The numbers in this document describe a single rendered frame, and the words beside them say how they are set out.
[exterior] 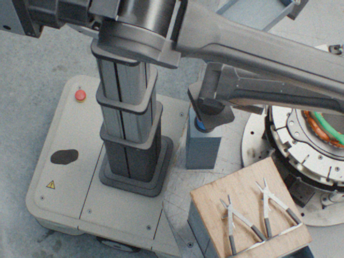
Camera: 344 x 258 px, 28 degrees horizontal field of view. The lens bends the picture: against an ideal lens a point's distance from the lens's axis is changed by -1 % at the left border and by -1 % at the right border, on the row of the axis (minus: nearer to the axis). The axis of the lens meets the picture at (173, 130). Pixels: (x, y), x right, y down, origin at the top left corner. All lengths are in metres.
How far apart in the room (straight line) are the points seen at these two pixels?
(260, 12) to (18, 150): 1.28
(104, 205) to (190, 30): 1.53
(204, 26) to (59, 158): 1.58
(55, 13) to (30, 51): 2.02
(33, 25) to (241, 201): 0.76
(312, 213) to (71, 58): 1.34
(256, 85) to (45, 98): 1.65
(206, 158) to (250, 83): 0.55
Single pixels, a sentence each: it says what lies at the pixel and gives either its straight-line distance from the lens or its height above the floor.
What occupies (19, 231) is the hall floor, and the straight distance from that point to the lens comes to 2.58.
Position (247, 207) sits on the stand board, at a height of 1.07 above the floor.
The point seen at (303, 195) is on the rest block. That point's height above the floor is 0.83.
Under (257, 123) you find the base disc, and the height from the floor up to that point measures 0.80.
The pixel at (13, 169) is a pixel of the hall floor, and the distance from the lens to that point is 2.65.
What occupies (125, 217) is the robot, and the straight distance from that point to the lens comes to 2.28.
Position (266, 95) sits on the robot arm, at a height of 1.45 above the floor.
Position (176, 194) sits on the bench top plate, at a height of 0.78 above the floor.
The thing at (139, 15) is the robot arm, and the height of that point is 1.79.
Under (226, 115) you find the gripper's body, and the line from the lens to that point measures 1.42.
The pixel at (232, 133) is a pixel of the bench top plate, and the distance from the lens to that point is 1.81.
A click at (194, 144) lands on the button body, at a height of 0.99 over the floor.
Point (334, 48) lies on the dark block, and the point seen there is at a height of 1.10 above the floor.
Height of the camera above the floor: 2.49
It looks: 71 degrees down
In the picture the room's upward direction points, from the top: 2 degrees clockwise
